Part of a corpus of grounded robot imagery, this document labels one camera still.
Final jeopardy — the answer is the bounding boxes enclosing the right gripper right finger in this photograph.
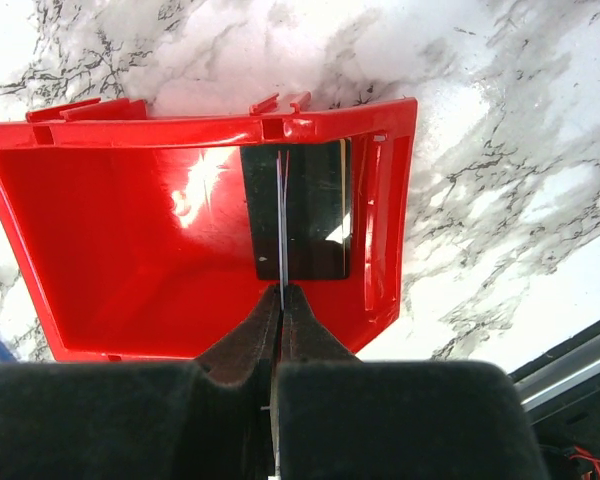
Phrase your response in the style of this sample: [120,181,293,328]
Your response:
[276,285,548,479]

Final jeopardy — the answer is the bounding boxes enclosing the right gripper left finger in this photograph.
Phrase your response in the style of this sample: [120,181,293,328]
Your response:
[0,287,281,479]

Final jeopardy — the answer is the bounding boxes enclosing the stack of credit cards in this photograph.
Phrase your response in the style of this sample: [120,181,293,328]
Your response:
[240,139,353,281]

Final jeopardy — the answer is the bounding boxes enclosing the red plastic bin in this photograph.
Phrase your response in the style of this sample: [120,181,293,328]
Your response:
[0,92,418,362]

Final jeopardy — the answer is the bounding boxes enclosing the aluminium frame rail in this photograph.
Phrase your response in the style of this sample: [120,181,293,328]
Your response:
[510,320,600,412]

